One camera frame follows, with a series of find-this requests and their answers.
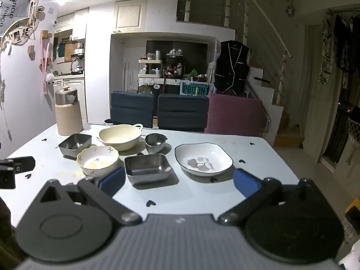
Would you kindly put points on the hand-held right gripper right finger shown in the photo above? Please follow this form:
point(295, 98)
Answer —
point(245, 182)

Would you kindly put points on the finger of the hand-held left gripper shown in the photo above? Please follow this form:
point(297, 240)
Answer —
point(25, 164)

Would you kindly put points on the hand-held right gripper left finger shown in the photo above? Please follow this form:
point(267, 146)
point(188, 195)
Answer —
point(113, 180)

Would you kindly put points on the floral bowl with yellow rim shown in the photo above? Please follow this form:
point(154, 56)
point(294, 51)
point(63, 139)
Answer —
point(97, 161)

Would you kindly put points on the large rectangular steel container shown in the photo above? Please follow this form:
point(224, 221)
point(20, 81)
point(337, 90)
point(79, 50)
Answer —
point(147, 168)

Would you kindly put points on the white plate with black rim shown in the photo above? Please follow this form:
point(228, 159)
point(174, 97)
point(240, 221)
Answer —
point(204, 159)

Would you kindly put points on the small rectangular steel container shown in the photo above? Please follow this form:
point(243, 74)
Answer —
point(75, 143)

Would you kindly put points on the round steel bowl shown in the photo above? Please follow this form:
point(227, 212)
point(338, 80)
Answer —
point(155, 143)

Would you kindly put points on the maroon chair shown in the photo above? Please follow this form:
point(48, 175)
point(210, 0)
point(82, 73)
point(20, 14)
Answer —
point(234, 115)

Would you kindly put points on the navy blue chair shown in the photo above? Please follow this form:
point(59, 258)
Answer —
point(182, 112)
point(132, 108)

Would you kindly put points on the white kitchen base cabinet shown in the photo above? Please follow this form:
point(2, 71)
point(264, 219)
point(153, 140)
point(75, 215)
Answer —
point(73, 95)

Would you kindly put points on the white plush toy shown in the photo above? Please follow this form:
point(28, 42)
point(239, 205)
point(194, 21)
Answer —
point(50, 78)

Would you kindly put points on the teal sign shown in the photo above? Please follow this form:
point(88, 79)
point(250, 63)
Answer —
point(194, 90)

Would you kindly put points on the beige curtain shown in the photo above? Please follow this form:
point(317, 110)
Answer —
point(312, 95)

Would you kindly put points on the yellow box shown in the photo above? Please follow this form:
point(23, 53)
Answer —
point(353, 206)

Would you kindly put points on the white shelf cart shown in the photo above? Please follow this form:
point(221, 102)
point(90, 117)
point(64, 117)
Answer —
point(150, 74)

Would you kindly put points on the black jacket with white trim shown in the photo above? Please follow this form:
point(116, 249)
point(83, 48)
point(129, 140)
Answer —
point(232, 67)

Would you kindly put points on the dark shelf with bottles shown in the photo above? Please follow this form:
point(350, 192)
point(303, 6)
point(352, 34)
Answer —
point(174, 64)

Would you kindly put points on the white cabinet door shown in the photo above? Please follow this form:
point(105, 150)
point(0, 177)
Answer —
point(131, 14)

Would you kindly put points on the hanging clothes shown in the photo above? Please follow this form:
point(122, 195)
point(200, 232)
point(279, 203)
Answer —
point(341, 45)

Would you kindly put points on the stair railing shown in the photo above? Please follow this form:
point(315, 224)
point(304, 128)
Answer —
point(261, 14)

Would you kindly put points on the wall photo decoration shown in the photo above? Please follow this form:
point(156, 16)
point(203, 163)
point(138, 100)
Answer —
point(17, 14)

